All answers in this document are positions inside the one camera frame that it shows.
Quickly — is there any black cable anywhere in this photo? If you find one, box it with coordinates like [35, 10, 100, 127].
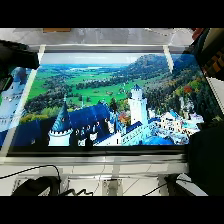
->
[141, 181, 170, 197]
[0, 164, 95, 197]

